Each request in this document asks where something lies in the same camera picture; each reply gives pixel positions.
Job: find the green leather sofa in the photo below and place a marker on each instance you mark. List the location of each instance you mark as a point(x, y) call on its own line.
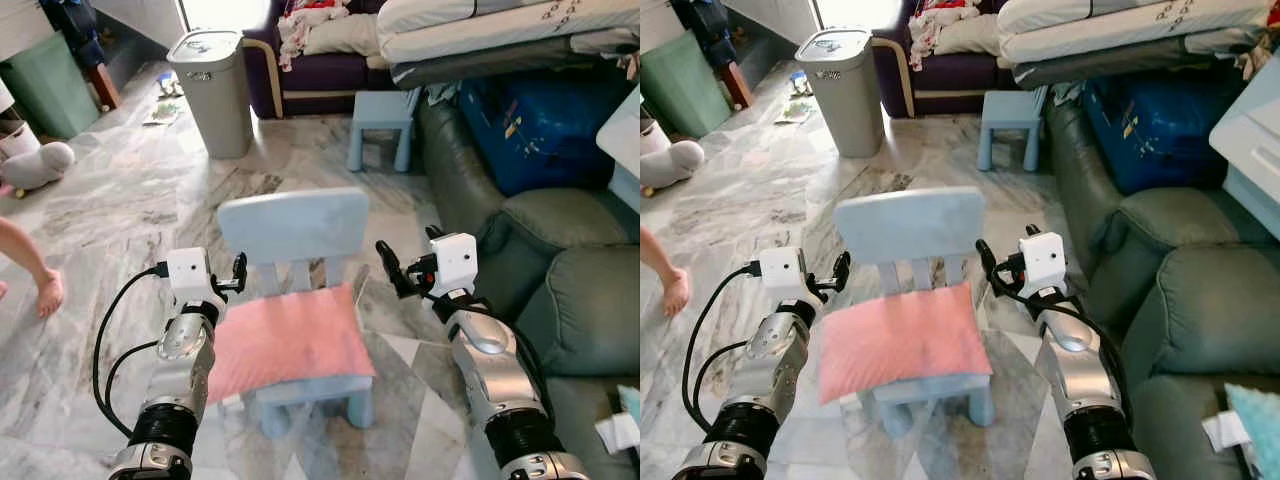
point(1190, 300)
point(570, 300)

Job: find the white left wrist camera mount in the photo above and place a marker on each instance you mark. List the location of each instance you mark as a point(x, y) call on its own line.
point(780, 272)
point(187, 275)

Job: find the white plush toy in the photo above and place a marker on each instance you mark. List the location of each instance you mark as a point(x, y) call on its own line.
point(670, 165)
point(40, 165)

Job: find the brown wooden stand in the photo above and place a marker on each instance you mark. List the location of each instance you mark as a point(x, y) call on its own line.
point(100, 88)
point(735, 85)

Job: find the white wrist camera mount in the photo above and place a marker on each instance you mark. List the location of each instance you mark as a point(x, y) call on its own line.
point(780, 272)
point(187, 275)
point(455, 262)
point(1043, 262)

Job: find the person's bare leg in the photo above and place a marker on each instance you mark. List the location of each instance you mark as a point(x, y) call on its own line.
point(30, 260)
point(670, 275)

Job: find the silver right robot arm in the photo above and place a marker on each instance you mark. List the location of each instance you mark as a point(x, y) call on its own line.
point(490, 370)
point(1080, 370)

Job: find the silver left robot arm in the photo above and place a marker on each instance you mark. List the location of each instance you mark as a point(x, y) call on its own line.
point(180, 360)
point(760, 370)

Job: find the grey lidded trash bin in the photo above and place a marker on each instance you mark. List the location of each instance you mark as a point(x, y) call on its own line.
point(215, 95)
point(845, 95)

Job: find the green storage box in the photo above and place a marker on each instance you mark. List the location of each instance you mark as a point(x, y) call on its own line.
point(45, 90)
point(680, 85)

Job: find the pile of colourful clothes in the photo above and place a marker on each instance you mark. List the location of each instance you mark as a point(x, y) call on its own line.
point(300, 25)
point(930, 25)

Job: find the folded white grey mattress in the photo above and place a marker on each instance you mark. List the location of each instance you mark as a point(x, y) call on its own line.
point(500, 35)
point(1130, 35)

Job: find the beige cushion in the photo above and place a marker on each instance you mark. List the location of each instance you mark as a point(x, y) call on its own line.
point(970, 38)
point(345, 38)

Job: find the light blue small stool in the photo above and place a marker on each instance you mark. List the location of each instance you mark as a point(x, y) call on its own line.
point(385, 105)
point(1010, 105)

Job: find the pale blue white table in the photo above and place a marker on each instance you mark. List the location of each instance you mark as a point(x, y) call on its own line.
point(622, 130)
point(1250, 150)

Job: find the blue suitcase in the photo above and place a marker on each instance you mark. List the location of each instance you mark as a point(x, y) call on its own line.
point(540, 130)
point(1150, 130)

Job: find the teal dotted pillow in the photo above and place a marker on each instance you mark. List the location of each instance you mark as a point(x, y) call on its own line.
point(630, 400)
point(1255, 420)

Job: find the papers on floor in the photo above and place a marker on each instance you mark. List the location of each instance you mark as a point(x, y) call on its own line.
point(162, 108)
point(795, 108)

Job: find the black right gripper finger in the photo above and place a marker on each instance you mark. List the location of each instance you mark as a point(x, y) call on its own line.
point(390, 262)
point(1033, 230)
point(988, 258)
point(434, 232)

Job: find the white pillow tag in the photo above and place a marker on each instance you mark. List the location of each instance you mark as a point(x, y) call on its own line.
point(620, 432)
point(1225, 430)

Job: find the light blue child chair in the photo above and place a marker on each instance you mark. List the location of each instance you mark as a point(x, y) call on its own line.
point(295, 225)
point(910, 225)

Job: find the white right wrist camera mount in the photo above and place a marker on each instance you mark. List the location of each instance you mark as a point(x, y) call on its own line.
point(455, 262)
point(1043, 262)

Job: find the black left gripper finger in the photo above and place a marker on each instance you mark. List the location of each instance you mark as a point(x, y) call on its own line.
point(240, 270)
point(843, 270)

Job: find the dark purple sofa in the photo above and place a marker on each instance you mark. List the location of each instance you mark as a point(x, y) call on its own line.
point(940, 75)
point(320, 75)

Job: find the pink dotted pillow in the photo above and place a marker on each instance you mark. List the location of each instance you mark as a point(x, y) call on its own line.
point(900, 340)
point(290, 340)

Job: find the dark blue backpack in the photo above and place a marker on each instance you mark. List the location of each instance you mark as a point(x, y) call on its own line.
point(70, 25)
point(705, 25)

